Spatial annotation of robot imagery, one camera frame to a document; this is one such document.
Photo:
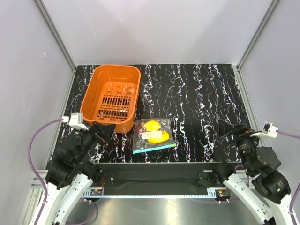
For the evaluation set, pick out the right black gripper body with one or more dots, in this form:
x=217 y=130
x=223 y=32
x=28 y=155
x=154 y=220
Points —
x=245 y=143

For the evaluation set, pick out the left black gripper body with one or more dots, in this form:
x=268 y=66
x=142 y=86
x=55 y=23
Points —
x=90 y=137

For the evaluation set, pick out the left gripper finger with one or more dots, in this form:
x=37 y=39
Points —
x=97 y=126
x=106 y=131

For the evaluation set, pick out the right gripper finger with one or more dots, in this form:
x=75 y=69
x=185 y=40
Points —
x=229 y=136
x=226 y=126

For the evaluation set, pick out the orange plastic basket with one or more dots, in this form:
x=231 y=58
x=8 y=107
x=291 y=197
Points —
x=111 y=96

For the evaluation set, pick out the dark red plum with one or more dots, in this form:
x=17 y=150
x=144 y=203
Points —
x=139 y=129

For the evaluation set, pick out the clear zip top bag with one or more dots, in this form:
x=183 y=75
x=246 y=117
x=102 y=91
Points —
x=141 y=145

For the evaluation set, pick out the yellow lemon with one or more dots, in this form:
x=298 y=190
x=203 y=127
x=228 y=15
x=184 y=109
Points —
x=152 y=125

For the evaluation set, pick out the orange carrot piece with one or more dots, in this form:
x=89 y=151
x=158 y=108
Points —
x=156 y=137

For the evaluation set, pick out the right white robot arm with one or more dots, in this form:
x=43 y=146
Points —
x=260 y=163

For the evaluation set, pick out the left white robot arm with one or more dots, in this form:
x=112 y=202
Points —
x=68 y=176

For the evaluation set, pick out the left connector box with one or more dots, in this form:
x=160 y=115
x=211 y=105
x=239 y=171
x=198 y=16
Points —
x=96 y=191

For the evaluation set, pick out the connector box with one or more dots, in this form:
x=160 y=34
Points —
x=96 y=191
x=223 y=195

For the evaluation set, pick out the right connector box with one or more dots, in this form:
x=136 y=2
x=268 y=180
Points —
x=223 y=195

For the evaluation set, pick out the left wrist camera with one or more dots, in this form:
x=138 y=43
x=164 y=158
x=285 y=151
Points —
x=75 y=121

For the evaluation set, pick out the aluminium frame rail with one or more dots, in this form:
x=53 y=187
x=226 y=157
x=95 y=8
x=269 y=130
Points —
x=241 y=173

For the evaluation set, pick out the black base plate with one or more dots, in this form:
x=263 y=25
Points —
x=146 y=173

